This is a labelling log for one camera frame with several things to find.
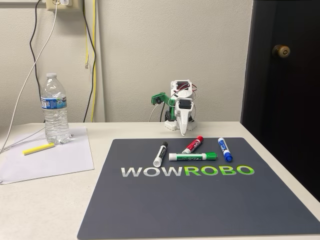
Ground red dry-erase marker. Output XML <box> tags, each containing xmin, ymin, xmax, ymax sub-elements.
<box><xmin>181</xmin><ymin>135</ymin><xmax>205</xmax><ymax>155</ymax></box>

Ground green dry-erase marker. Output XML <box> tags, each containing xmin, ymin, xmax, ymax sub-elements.
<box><xmin>168</xmin><ymin>151</ymin><xmax>218</xmax><ymax>162</ymax></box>

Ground black dry-erase marker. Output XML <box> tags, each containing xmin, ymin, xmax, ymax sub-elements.
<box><xmin>152</xmin><ymin>141</ymin><xmax>169</xmax><ymax>168</ymax></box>

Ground blue dry-erase marker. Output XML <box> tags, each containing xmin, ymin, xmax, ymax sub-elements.
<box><xmin>217</xmin><ymin>137</ymin><xmax>234</xmax><ymax>163</ymax></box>

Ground dark grey WOWROBO mat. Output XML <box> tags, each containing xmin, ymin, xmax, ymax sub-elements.
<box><xmin>76</xmin><ymin>137</ymin><xmax>320</xmax><ymax>240</ymax></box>

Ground dark wooden door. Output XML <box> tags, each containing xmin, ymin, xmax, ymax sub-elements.
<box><xmin>240</xmin><ymin>0</ymin><xmax>320</xmax><ymax>201</ymax></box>

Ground brass door knob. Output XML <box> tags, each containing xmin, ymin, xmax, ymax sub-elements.
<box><xmin>271</xmin><ymin>44</ymin><xmax>291</xmax><ymax>59</ymax></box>

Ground clear plastic water bottle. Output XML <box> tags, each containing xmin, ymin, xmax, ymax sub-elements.
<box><xmin>40</xmin><ymin>72</ymin><xmax>71</xmax><ymax>145</ymax></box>

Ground white paper sheet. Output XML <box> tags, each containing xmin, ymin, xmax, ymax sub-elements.
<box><xmin>0</xmin><ymin>126</ymin><xmax>95</xmax><ymax>185</ymax></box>

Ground yellow highlighter pen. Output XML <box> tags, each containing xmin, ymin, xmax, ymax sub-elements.
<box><xmin>22</xmin><ymin>142</ymin><xmax>56</xmax><ymax>156</ymax></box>

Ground red and white servo wires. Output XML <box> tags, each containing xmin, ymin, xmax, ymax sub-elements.
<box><xmin>190</xmin><ymin>84</ymin><xmax>202</xmax><ymax>101</ymax></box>

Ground black camera cable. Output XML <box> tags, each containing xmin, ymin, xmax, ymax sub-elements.
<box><xmin>159</xmin><ymin>102</ymin><xmax>167</xmax><ymax>123</ymax></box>

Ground green camera mount with camera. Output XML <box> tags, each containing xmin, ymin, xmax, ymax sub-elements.
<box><xmin>151</xmin><ymin>91</ymin><xmax>176</xmax><ymax>116</ymax></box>

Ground white cable at robot base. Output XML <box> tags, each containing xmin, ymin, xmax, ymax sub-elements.
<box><xmin>148</xmin><ymin>103</ymin><xmax>163</xmax><ymax>123</ymax></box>

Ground black cable beside yellow cable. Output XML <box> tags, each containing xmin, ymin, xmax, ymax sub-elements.
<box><xmin>81</xmin><ymin>6</ymin><xmax>97</xmax><ymax>123</ymax></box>

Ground yellow cable with clear connector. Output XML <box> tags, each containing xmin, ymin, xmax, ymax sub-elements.
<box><xmin>83</xmin><ymin>0</ymin><xmax>90</xmax><ymax>70</ymax></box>

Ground long yellow wall cable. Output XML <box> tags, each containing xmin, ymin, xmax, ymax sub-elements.
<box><xmin>90</xmin><ymin>0</ymin><xmax>98</xmax><ymax>123</ymax></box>

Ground white charger cable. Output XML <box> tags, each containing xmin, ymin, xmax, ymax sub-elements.
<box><xmin>0</xmin><ymin>0</ymin><xmax>60</xmax><ymax>155</ymax></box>

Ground thin black wall cable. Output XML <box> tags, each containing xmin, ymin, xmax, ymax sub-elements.
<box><xmin>29</xmin><ymin>0</ymin><xmax>43</xmax><ymax>101</ymax></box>

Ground beige wall outlet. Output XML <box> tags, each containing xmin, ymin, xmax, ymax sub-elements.
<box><xmin>45</xmin><ymin>0</ymin><xmax>81</xmax><ymax>12</ymax></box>

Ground white wall cable raceway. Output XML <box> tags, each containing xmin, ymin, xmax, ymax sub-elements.
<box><xmin>0</xmin><ymin>1</ymin><xmax>47</xmax><ymax>9</ymax></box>

